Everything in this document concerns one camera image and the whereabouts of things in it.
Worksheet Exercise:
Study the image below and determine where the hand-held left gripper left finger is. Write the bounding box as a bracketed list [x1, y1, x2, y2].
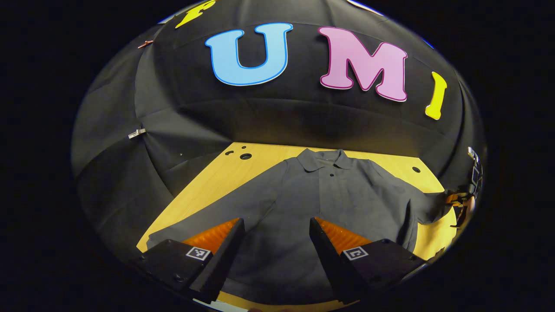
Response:
[130, 218, 245, 304]

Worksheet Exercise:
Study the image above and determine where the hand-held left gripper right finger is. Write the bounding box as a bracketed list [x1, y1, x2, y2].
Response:
[309, 217, 428, 304]

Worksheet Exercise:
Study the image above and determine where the grey collared shirt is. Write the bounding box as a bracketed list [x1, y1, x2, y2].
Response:
[147, 149, 456, 304]

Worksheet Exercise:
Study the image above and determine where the black clamp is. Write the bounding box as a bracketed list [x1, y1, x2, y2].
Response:
[467, 146, 483, 195]

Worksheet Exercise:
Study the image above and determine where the black backdrop cloth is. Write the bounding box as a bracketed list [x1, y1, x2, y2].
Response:
[71, 0, 486, 260]

